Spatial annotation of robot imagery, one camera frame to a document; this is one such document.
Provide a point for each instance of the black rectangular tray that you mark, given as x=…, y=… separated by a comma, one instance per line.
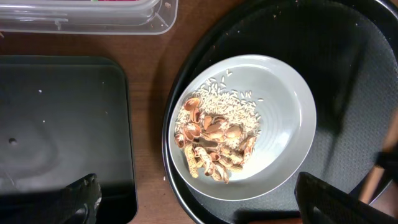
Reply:
x=62, y=118

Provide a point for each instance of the grey plate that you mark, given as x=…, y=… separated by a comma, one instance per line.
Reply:
x=285, y=110

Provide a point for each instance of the clear plastic bin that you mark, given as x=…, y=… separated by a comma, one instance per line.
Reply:
x=140, y=17

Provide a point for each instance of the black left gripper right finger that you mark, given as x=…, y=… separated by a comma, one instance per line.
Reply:
x=337, y=206

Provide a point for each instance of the round black serving tray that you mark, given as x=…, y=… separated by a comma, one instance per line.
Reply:
x=346, y=51

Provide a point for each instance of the food scraps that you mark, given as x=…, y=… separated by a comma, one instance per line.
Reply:
x=217, y=129

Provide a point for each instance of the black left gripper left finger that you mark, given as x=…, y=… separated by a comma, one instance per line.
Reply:
x=79, y=198

